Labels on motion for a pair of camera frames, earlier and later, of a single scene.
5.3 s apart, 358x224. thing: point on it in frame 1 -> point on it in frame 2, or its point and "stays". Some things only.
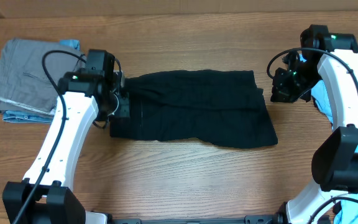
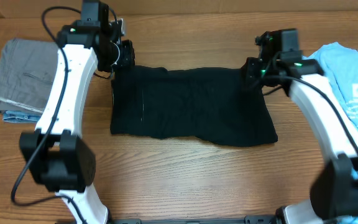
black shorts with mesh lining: [224, 108] stays
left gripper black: [125, 108] -> [128, 60]
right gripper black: [283, 93] -> [250, 77]
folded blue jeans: [19, 117] stays
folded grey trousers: [20, 81] stays
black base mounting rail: [254, 219] stays
